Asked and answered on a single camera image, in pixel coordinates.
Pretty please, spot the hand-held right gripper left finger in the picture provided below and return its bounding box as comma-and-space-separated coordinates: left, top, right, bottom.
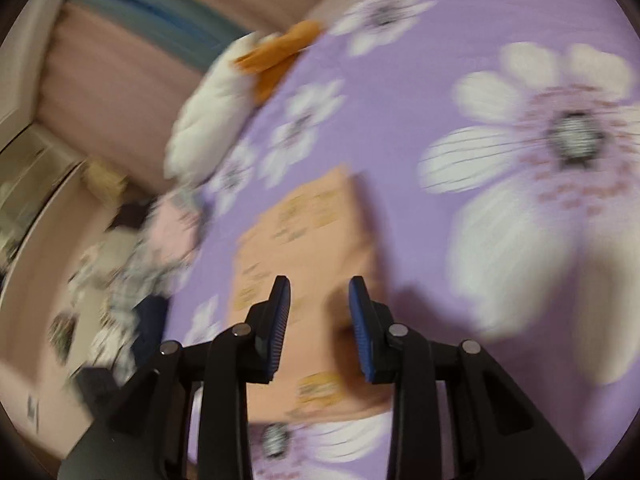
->
58, 275, 292, 480

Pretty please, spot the pile of assorted clothes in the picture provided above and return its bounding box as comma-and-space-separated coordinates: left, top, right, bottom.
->
47, 190, 206, 386

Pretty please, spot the orange duck print garment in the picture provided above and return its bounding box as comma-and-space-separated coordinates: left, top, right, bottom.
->
232, 167, 396, 423

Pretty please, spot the white and orange plush toy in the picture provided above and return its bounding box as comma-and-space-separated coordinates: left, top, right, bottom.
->
165, 20, 326, 186

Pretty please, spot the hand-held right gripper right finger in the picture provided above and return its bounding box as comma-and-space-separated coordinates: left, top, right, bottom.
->
348, 275, 585, 480

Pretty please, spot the purple floral blanket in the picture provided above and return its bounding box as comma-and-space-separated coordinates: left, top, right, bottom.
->
165, 0, 640, 480

